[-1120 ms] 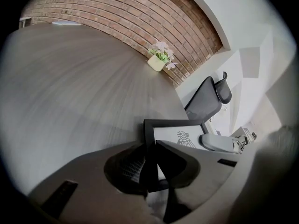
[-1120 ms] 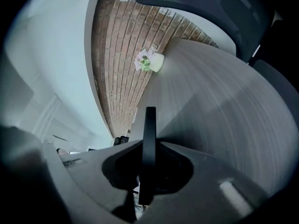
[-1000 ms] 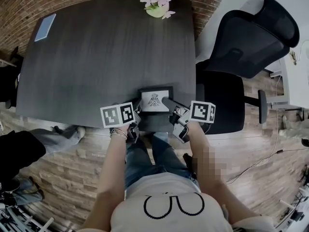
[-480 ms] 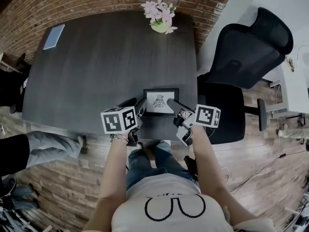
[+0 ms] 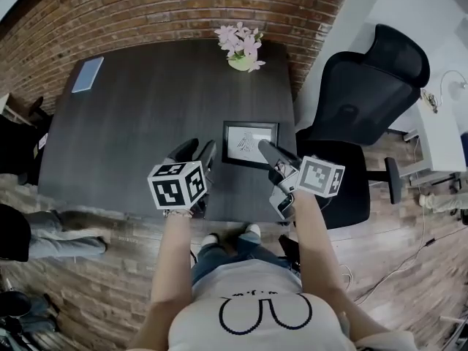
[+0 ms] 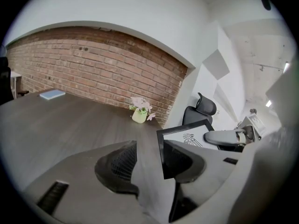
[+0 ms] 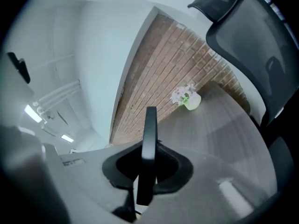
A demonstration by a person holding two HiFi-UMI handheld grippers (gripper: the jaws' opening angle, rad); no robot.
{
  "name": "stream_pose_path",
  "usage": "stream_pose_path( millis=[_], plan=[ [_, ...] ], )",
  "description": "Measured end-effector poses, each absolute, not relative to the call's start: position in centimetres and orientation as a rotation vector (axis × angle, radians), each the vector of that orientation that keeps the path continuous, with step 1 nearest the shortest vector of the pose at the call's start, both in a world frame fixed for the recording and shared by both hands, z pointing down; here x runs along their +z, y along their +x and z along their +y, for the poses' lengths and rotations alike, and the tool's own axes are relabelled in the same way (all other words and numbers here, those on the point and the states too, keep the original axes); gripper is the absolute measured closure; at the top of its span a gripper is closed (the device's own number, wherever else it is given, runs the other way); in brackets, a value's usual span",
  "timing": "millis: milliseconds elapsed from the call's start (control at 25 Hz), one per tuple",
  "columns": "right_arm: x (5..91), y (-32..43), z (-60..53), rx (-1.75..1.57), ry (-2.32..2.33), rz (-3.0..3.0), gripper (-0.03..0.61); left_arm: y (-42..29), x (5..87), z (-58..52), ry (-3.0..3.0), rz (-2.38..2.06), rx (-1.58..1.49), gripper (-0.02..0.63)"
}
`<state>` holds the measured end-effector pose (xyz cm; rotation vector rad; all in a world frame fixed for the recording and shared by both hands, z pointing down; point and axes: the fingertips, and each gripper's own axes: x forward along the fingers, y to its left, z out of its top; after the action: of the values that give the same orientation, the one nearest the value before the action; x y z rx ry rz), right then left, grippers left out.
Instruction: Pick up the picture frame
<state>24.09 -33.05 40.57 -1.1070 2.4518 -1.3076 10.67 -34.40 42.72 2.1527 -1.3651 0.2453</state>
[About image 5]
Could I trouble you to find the white desk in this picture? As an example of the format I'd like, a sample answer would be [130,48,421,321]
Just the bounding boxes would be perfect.
[401,99,468,186]

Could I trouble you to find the black pouch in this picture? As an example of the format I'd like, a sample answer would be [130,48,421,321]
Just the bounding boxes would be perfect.
[279,233,303,274]

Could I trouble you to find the small clutter of keys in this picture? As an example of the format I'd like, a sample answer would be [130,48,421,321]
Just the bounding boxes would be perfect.
[420,88,439,114]

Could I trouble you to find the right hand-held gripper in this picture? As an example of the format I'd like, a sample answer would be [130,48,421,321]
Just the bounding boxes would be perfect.
[257,139,346,222]

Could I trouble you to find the black floor cable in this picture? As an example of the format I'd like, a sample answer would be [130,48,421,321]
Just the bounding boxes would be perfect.
[353,227,468,303]

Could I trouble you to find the black tripod equipment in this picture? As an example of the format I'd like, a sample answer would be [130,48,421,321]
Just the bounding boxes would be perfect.
[0,290,62,351]

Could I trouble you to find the black mesh office chair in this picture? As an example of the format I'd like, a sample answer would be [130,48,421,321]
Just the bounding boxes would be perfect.
[294,23,431,230]

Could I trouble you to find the black bag with white tag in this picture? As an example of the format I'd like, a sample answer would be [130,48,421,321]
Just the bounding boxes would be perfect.
[0,96,53,186]

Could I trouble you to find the person's blue jeans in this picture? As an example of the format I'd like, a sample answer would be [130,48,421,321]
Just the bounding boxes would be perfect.
[189,231,290,289]

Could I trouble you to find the light blue notebook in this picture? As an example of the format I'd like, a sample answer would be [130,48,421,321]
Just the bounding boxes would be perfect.
[71,56,105,94]

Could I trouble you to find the person's white printed t-shirt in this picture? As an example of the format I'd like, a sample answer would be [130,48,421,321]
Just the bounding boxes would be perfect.
[166,260,418,351]

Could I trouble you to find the pink flowers in pale vase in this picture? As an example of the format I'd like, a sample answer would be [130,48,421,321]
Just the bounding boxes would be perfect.
[214,21,267,74]

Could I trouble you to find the person's right forearm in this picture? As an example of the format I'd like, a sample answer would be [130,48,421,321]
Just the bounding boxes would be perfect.
[292,190,352,301]

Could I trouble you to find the person's left forearm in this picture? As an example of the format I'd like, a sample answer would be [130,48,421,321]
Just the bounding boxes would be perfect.
[150,210,195,306]

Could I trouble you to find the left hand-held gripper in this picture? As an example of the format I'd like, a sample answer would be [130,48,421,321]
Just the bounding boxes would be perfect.
[147,137,218,218]

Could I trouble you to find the white desk lamp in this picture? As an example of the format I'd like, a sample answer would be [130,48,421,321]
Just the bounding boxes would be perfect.
[438,69,467,104]

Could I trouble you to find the beaded wrist bracelet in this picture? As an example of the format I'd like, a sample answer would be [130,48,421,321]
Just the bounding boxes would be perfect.
[162,208,194,219]

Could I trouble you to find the black picture frame with drawing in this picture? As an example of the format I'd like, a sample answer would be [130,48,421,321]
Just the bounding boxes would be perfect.
[222,121,280,172]

